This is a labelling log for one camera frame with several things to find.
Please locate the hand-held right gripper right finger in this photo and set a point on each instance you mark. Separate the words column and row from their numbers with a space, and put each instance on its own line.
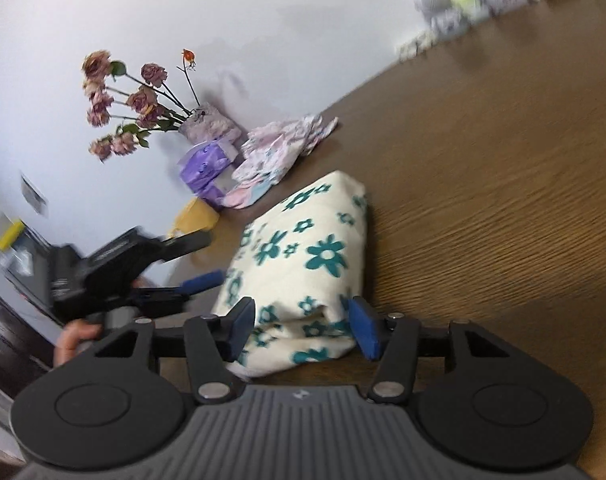
column 365, row 327

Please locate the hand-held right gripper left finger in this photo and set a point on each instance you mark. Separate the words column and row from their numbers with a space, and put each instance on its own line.
column 240, row 325

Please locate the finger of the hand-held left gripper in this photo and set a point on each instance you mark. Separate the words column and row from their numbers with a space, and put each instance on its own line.
column 183, row 246
column 203, row 281

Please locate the cream teal-flowered garment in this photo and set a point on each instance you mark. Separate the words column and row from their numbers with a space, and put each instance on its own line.
column 293, row 270

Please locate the pink floral clothes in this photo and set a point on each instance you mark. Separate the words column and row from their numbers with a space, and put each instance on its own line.
column 278, row 147

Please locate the person's left hand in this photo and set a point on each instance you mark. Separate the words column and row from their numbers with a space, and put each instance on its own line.
column 73, row 340

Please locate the yellow mug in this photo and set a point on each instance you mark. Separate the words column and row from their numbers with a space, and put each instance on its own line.
column 195, row 217

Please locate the purple tissue pack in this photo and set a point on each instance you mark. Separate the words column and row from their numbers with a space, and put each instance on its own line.
column 218, row 192
column 205, row 162

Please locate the pink and blue cloth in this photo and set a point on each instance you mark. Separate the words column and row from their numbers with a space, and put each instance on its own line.
column 245, row 194

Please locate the yellow box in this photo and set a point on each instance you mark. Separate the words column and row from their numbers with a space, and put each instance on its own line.
column 10, row 234

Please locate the purple mottled vase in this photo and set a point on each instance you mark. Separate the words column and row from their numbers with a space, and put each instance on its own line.
column 210, row 122

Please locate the dried pink roses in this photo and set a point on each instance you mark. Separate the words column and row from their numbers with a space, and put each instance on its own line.
column 143, row 100

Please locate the white power strip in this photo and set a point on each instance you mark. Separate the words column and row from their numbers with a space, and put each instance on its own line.
column 415, row 44

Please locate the white robot figure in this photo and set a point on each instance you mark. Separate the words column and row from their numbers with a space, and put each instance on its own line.
column 440, row 7

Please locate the wall paper notice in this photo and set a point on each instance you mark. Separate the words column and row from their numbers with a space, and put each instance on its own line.
column 34, row 195

